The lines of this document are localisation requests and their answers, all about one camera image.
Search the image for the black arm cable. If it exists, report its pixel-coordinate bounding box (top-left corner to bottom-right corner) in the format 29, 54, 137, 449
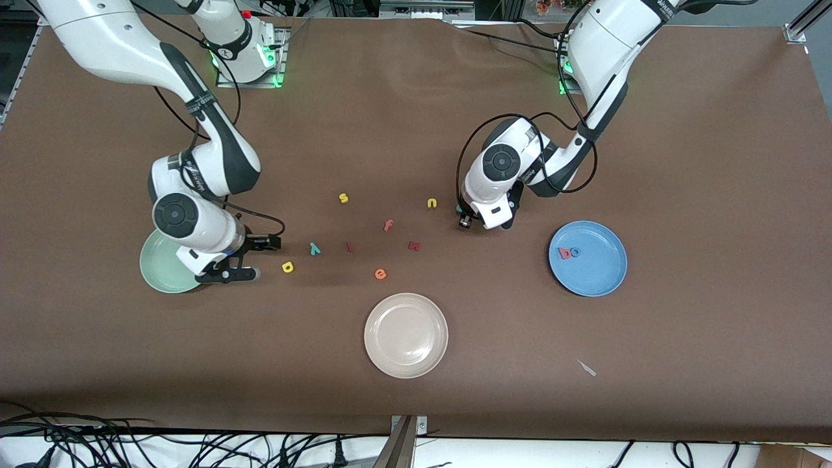
456, 112, 599, 197
129, 0, 287, 239

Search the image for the black base cable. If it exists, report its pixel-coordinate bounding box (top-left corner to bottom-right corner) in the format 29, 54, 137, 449
448, 18, 567, 58

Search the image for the blue plate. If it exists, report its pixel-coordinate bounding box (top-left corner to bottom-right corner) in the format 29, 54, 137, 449
548, 220, 629, 298

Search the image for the green plate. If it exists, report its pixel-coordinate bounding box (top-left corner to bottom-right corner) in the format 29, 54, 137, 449
139, 229, 203, 294

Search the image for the metal table edge bracket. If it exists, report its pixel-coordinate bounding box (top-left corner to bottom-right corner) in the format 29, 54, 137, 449
390, 415, 428, 437

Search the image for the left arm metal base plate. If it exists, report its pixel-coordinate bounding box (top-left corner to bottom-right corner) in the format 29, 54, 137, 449
558, 39, 576, 97

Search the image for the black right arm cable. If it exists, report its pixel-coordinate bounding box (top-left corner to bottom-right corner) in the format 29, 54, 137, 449
129, 0, 287, 239

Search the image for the orange decoration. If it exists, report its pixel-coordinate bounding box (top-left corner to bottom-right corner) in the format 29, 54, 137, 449
534, 0, 586, 16

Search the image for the black floor cable tangle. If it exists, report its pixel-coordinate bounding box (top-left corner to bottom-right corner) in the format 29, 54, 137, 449
0, 400, 163, 468

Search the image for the beige plate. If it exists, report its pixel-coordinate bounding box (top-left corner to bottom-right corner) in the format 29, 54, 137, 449
364, 292, 449, 380

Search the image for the grey angled bar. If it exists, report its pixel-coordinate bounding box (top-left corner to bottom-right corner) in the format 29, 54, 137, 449
373, 416, 417, 468

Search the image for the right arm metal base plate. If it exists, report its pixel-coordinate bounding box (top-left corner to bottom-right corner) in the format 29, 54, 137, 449
216, 26, 287, 89

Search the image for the cardboard box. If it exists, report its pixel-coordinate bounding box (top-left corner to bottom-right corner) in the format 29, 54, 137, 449
756, 443, 832, 468

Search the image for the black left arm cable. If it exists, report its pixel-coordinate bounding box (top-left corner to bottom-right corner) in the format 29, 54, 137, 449
456, 112, 599, 197

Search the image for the aluminium frame profile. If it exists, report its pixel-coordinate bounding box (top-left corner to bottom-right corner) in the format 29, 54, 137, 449
379, 0, 477, 21

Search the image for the brown table cover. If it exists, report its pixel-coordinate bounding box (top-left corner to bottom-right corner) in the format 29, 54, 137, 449
0, 12, 832, 444

